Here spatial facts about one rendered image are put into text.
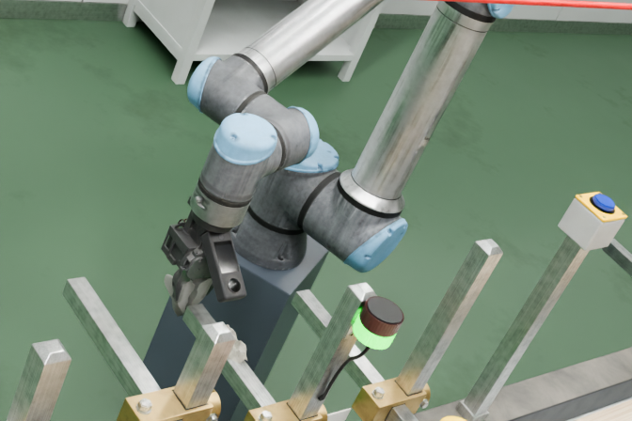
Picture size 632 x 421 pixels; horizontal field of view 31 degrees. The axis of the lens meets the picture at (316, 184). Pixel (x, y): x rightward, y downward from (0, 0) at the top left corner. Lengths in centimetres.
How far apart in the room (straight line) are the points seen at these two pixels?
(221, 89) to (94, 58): 246
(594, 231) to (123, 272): 172
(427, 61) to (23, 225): 156
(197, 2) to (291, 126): 243
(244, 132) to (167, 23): 266
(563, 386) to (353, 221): 57
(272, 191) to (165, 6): 205
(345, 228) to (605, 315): 203
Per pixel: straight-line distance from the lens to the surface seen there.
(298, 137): 181
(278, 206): 243
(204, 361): 150
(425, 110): 223
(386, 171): 229
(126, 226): 349
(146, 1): 449
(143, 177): 373
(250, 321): 253
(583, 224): 196
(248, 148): 170
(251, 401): 179
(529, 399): 237
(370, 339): 161
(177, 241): 185
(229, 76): 188
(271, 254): 248
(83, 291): 169
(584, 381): 252
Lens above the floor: 203
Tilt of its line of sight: 30 degrees down
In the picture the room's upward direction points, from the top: 25 degrees clockwise
